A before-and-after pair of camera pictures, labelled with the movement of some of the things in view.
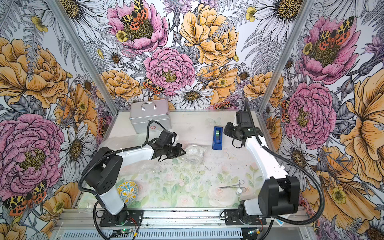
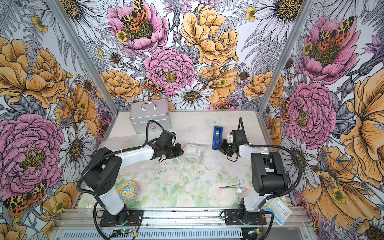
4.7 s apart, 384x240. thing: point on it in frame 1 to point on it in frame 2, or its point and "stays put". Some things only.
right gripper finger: [231, 130] to [225, 148]
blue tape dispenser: [217, 138] stays put
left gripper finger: [174, 151] stays put
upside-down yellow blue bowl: [128, 191] stays put
